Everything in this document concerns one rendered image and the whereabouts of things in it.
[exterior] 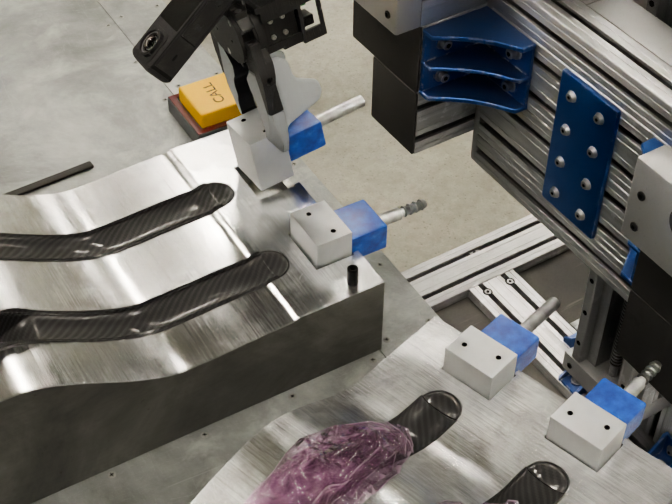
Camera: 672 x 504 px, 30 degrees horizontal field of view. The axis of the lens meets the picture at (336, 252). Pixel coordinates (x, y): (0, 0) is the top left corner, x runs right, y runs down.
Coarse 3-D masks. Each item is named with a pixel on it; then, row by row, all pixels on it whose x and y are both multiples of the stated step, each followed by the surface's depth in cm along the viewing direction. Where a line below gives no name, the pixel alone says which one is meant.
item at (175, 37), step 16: (176, 0) 107; (192, 0) 105; (208, 0) 104; (224, 0) 105; (160, 16) 107; (176, 16) 105; (192, 16) 104; (208, 16) 105; (160, 32) 105; (176, 32) 104; (192, 32) 105; (208, 32) 105; (144, 48) 106; (160, 48) 105; (176, 48) 105; (192, 48) 106; (144, 64) 106; (160, 64) 105; (176, 64) 106; (160, 80) 106
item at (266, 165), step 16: (256, 112) 118; (304, 112) 119; (336, 112) 120; (240, 128) 116; (256, 128) 116; (288, 128) 117; (304, 128) 117; (320, 128) 117; (240, 144) 116; (256, 144) 114; (272, 144) 115; (304, 144) 117; (320, 144) 118; (240, 160) 119; (256, 160) 115; (272, 160) 116; (288, 160) 117; (256, 176) 116; (272, 176) 117; (288, 176) 118
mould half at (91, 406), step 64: (64, 192) 119; (128, 192) 119; (128, 256) 113; (192, 256) 113; (192, 320) 108; (256, 320) 107; (320, 320) 109; (0, 384) 96; (64, 384) 97; (128, 384) 101; (192, 384) 105; (256, 384) 110; (0, 448) 98; (64, 448) 102; (128, 448) 106
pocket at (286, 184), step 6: (234, 168) 121; (240, 174) 122; (246, 180) 123; (288, 180) 122; (252, 186) 123; (276, 186) 123; (282, 186) 122; (288, 186) 121; (258, 192) 123; (264, 192) 123; (270, 192) 123; (276, 192) 123
